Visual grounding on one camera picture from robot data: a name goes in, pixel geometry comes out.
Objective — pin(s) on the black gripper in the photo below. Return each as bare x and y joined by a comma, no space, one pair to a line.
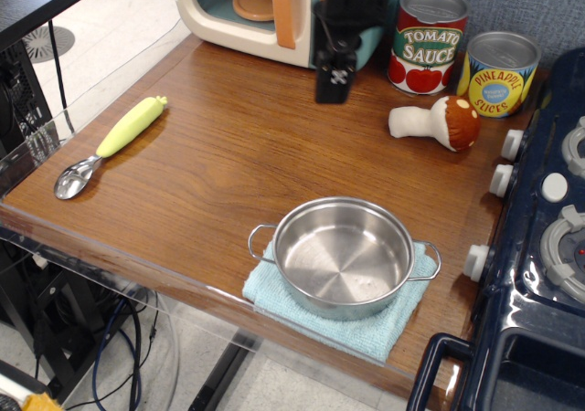
356,24

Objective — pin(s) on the yellow-handled metal spoon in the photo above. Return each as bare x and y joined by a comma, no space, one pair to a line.
76,177

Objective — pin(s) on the toy microwave oven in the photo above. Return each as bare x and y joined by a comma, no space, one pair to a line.
287,38

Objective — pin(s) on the orange microwave turntable plate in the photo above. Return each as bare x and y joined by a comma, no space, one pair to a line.
254,10

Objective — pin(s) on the tomato sauce can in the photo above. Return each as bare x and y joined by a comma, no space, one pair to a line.
425,44

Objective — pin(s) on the plush mushroom toy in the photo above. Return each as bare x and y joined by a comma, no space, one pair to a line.
451,120

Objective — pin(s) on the pineapple slices can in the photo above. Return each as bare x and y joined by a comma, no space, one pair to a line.
498,70

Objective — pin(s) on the white stove knob upper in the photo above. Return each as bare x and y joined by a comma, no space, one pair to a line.
512,144

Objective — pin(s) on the white stove knob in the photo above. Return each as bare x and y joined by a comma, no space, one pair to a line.
501,179
512,144
475,261

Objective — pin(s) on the stainless steel pot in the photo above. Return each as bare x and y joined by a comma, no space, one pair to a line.
344,258

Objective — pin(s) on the white stove knob middle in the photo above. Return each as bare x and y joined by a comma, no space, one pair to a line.
501,179

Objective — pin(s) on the white stove knob lower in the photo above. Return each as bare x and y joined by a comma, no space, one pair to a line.
475,261

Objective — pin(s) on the light blue cloth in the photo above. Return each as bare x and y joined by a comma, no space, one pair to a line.
371,338

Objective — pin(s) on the round floor vent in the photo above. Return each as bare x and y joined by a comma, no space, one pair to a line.
39,43

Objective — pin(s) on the table leg base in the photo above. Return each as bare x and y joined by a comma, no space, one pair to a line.
224,371

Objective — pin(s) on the dark blue toy stove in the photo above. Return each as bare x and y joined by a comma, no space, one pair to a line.
527,348

